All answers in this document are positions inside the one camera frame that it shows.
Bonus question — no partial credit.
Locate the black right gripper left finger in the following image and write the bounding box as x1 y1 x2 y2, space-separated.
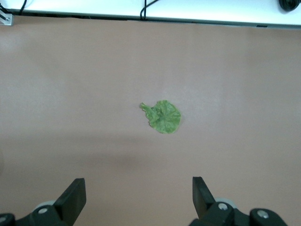
15 178 87 226

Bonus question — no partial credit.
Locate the green lettuce leaf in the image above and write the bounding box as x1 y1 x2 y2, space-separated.
140 100 182 135

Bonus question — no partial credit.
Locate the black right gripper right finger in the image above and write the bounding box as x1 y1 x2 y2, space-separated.
190 176 250 226

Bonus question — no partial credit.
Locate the coiled black cable bundle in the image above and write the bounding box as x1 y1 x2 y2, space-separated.
278 0 298 11

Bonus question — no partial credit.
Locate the small metal table bracket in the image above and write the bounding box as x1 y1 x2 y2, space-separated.
0 13 14 25

